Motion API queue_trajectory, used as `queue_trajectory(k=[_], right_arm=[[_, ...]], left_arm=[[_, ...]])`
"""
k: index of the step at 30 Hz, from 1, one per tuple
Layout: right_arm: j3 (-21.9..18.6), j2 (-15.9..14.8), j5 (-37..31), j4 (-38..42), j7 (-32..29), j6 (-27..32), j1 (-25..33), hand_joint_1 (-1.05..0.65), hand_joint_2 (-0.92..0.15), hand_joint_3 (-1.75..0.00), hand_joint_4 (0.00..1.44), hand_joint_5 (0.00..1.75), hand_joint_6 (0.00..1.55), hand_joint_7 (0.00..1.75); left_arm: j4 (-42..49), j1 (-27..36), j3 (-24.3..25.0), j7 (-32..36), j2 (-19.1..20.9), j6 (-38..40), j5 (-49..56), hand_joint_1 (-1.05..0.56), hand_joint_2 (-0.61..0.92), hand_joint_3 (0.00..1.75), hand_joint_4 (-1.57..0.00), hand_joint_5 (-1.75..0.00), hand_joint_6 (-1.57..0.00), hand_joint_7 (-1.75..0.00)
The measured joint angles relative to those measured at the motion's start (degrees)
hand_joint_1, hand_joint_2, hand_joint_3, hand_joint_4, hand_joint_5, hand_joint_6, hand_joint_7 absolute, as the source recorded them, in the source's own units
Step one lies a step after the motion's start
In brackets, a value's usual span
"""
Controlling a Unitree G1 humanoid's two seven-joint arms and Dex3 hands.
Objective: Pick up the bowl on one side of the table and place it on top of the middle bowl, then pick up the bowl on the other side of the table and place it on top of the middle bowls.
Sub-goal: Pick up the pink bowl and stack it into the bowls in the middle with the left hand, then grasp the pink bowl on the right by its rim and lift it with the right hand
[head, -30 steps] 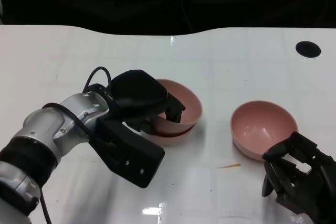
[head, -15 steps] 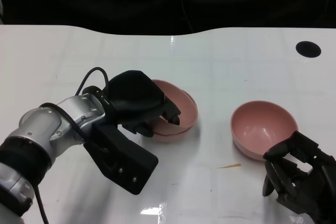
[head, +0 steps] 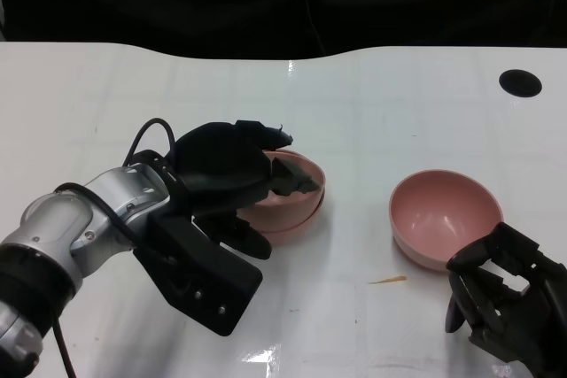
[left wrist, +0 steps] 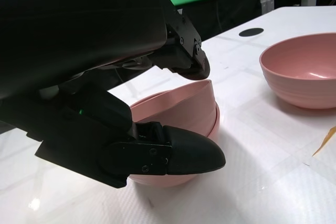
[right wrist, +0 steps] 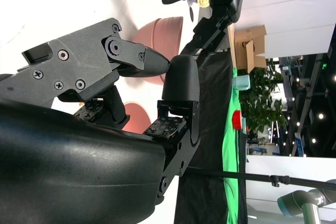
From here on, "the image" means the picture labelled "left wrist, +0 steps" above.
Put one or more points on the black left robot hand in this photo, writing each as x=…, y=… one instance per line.
x=65, y=37

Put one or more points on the pink plastic bowl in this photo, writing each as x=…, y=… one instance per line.
x=183, y=103
x=157, y=181
x=302, y=58

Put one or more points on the black table drape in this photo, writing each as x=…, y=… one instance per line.
x=236, y=11

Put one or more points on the black round table grommet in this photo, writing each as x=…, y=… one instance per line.
x=251, y=32

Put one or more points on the orange wood sliver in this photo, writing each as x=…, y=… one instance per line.
x=325, y=141

